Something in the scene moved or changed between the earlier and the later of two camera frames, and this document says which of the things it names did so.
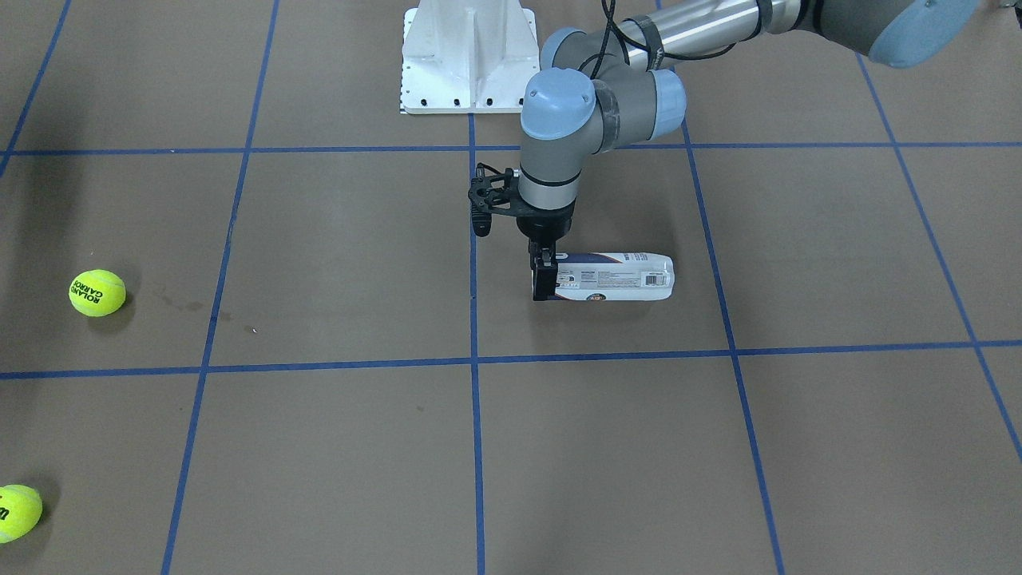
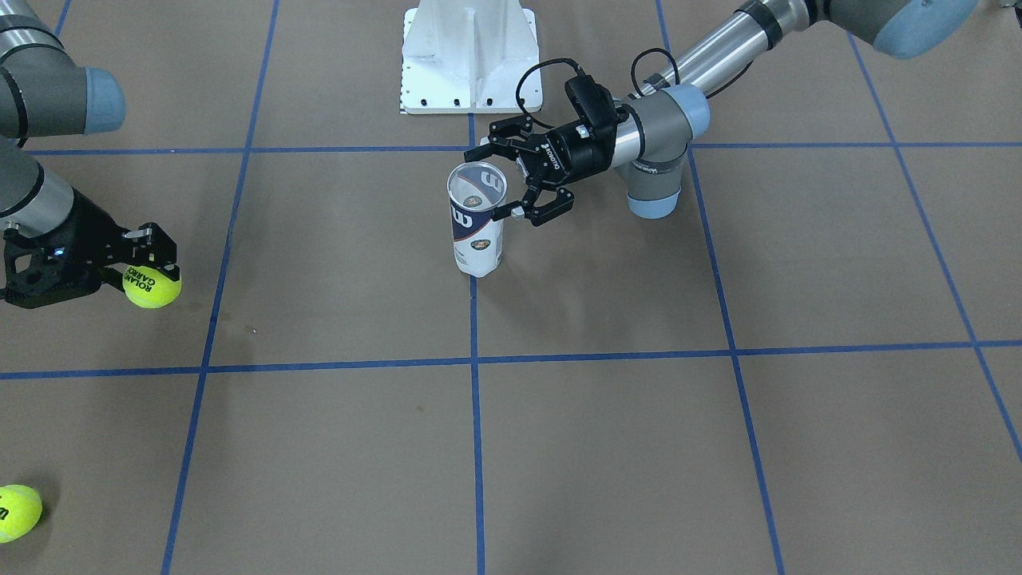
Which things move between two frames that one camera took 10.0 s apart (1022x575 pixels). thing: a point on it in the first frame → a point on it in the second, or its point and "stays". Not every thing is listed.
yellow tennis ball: [97, 293] → [149, 287]
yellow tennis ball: [21, 509] stays
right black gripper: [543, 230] → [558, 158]
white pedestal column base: [467, 57] stays
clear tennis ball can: [614, 276] → [474, 189]
